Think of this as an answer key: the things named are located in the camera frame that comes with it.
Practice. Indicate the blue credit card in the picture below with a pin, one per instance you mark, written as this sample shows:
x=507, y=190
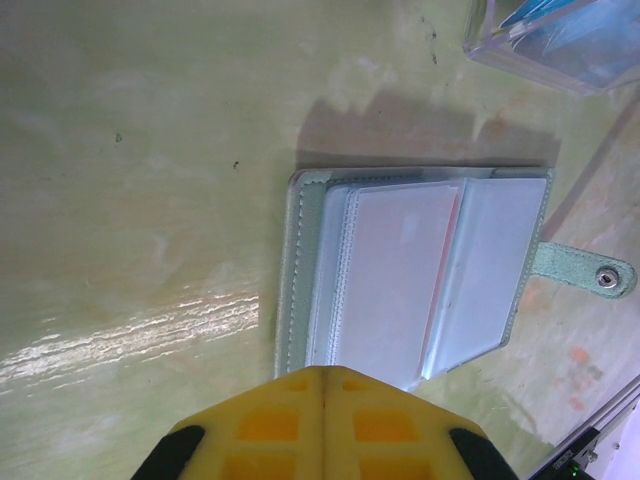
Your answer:
x=585, y=50
x=530, y=10

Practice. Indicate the red credit card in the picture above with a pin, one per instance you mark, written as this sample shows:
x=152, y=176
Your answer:
x=395, y=280

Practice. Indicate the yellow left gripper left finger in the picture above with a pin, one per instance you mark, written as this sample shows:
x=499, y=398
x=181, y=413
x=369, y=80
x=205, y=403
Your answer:
x=270, y=425

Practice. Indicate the clear plastic tray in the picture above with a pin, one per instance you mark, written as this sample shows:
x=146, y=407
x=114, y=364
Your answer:
x=300, y=260

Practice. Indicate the clear acrylic card box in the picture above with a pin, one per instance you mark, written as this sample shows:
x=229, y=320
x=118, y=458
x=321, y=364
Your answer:
x=500, y=60

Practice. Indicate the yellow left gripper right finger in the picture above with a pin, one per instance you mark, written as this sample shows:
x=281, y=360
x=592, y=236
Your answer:
x=385, y=425

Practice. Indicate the aluminium frame rail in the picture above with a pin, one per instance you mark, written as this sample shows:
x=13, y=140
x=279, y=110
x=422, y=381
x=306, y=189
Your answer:
x=620, y=415

